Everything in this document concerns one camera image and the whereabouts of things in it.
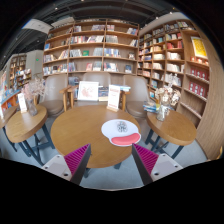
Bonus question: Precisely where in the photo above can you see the small distant bookshelf unit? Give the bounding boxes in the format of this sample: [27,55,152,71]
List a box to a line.
[8,53,33,91]

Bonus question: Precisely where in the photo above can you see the colourful low book display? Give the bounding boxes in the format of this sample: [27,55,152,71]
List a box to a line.
[0,71,21,116]

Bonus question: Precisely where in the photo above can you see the glass vase, beige dried flowers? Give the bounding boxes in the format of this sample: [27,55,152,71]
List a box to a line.
[154,73,182,122]

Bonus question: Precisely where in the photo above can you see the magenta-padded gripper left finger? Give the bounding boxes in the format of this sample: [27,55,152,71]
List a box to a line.
[40,143,92,186]

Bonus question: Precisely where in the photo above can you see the small white red table sign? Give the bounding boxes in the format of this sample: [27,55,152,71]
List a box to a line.
[17,92,28,114]

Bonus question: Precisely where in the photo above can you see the white ceiling panel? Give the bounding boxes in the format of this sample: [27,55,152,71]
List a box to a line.
[22,18,54,34]

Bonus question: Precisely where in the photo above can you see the white red sign, wooden base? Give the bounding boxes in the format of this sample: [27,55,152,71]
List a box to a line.
[106,84,122,113]

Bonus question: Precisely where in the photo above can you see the white framed picture, red print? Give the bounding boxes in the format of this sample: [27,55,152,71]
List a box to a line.
[77,80,100,102]

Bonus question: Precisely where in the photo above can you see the white mouse pad, red wrist rest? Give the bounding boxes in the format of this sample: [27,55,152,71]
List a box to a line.
[100,118,142,148]

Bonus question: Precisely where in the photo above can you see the light blue book stack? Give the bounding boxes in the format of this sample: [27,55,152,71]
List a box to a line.
[114,84,132,93]

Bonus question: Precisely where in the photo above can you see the curved wooden bookshelf unit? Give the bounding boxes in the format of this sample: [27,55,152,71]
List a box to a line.
[137,19,224,160]

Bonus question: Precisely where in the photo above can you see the blue yellow magazine stack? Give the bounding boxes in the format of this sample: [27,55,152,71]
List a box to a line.
[143,101,161,114]

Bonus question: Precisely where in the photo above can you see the dark book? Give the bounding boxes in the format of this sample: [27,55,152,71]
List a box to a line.
[98,86,110,102]

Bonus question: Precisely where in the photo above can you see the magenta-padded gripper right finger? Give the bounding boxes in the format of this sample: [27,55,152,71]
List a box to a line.
[131,143,184,186]

